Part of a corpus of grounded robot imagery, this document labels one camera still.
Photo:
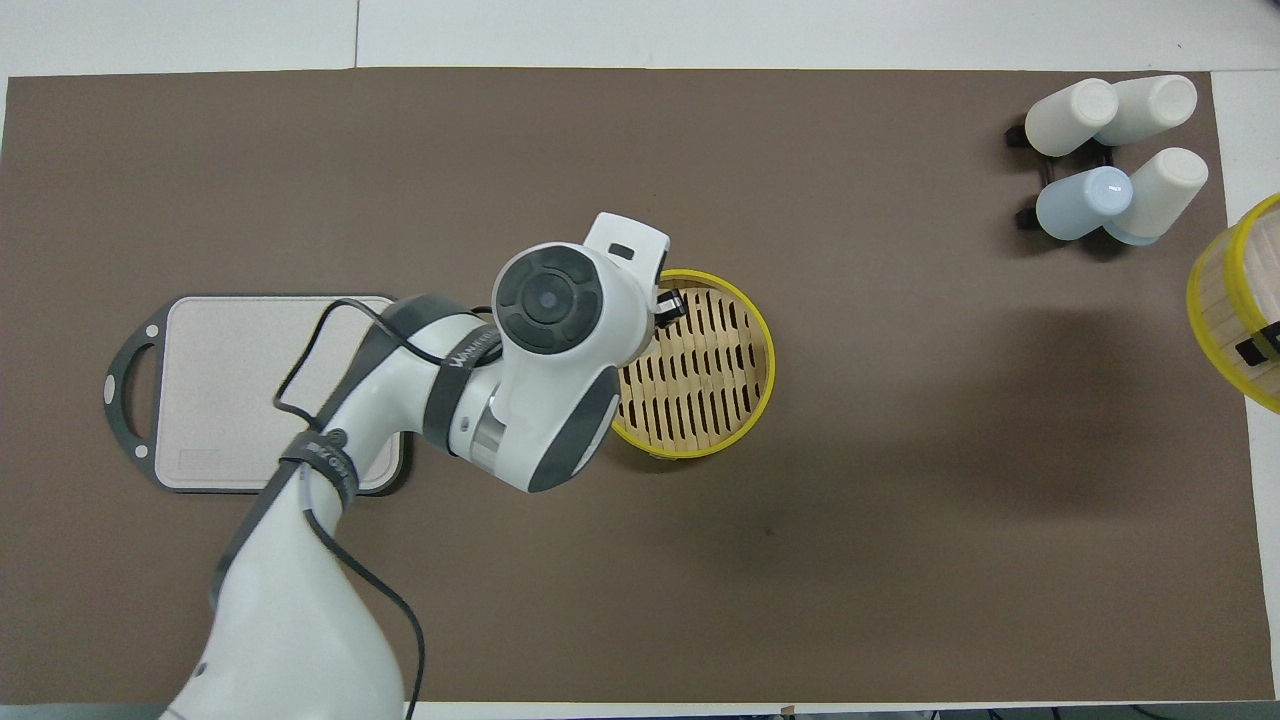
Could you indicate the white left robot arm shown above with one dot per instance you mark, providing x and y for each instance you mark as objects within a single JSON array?
[{"x": 290, "y": 620}]

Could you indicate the yellow bamboo steamer basket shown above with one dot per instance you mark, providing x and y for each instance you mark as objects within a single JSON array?
[{"x": 710, "y": 370}]

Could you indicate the light blue cup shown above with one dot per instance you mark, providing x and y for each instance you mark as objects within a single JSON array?
[{"x": 1080, "y": 203}]

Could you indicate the white cup blue rim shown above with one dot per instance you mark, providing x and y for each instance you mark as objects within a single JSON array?
[{"x": 1150, "y": 108}]

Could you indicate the black cup rack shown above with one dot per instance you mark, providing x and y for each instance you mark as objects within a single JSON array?
[{"x": 1024, "y": 217}]

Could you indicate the cream cup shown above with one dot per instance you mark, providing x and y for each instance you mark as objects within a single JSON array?
[{"x": 1070, "y": 117}]

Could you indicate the brown table mat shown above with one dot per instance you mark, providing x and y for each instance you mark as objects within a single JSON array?
[{"x": 900, "y": 500}]

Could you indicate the grey cutting board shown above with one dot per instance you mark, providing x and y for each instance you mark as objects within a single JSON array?
[{"x": 220, "y": 400}]

